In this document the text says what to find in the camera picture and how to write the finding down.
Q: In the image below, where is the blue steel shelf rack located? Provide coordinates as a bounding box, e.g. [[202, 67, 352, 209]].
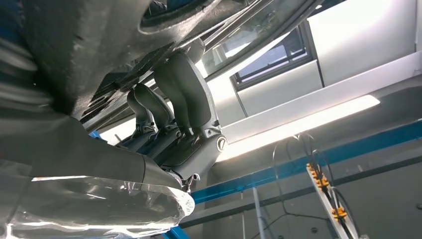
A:
[[89, 120, 422, 239]]

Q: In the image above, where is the white vertical pipe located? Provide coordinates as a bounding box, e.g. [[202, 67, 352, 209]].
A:
[[251, 187, 266, 239]]

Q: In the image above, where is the ceiling window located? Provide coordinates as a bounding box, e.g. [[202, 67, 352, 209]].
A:
[[230, 24, 314, 92]]

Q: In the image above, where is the long ceiling light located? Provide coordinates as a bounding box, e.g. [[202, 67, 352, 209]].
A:
[[215, 95, 381, 163]]

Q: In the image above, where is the white rail with orange clips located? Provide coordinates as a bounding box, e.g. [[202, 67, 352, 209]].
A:
[[306, 162, 361, 239]]

